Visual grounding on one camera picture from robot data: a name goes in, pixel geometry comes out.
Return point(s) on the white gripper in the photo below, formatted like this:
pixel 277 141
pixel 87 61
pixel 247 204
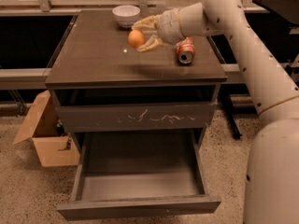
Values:
pixel 168 26

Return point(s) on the orange fruit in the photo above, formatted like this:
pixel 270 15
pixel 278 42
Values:
pixel 136 38

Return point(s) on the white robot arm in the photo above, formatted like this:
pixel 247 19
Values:
pixel 272 177

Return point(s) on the dark grey drawer cabinet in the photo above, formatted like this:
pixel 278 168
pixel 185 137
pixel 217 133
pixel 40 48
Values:
pixel 96 66

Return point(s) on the scratched grey top drawer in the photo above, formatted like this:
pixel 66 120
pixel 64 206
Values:
pixel 108 118

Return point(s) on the open grey middle drawer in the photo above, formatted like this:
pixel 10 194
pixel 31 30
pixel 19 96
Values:
pixel 139 174

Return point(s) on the white ceramic bowl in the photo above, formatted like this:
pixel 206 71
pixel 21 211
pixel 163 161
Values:
pixel 126 15

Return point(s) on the orange soda can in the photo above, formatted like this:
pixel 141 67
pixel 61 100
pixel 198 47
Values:
pixel 185 50

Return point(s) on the black metal stand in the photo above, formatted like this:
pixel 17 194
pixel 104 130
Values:
pixel 228 108

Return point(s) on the black table top corner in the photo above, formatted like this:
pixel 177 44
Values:
pixel 287 9

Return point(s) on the open cardboard box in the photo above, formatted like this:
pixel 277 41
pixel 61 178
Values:
pixel 40 126

